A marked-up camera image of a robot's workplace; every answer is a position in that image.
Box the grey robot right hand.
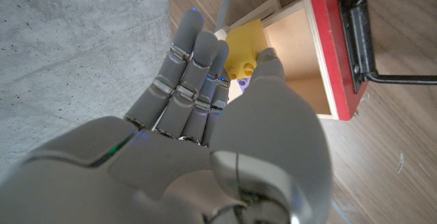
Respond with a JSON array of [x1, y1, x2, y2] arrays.
[[0, 8, 334, 224]]

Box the purple lego block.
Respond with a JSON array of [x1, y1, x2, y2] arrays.
[[237, 76, 253, 94]]

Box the yellow lego block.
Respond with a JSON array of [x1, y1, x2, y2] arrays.
[[223, 18, 269, 81]]

